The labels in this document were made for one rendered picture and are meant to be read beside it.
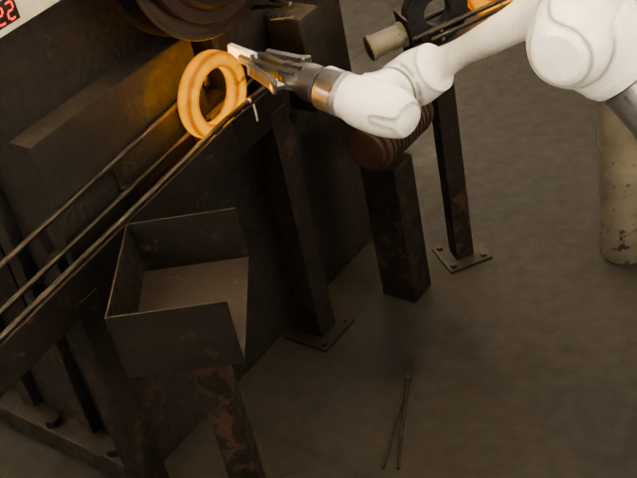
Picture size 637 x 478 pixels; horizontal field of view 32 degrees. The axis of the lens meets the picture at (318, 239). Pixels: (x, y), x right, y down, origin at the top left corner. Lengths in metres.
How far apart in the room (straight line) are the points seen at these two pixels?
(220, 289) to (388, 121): 0.45
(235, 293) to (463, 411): 0.74
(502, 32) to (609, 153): 0.82
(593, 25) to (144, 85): 0.97
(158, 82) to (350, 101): 0.40
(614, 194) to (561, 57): 1.16
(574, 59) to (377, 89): 0.59
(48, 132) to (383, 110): 0.62
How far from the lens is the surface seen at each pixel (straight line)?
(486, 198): 3.14
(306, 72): 2.20
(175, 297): 2.03
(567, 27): 1.61
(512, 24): 1.91
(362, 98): 2.12
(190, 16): 2.14
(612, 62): 1.66
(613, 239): 2.84
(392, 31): 2.54
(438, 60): 2.19
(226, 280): 2.03
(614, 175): 2.72
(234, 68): 2.32
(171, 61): 2.28
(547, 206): 3.09
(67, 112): 2.13
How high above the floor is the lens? 1.82
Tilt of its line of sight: 36 degrees down
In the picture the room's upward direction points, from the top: 12 degrees counter-clockwise
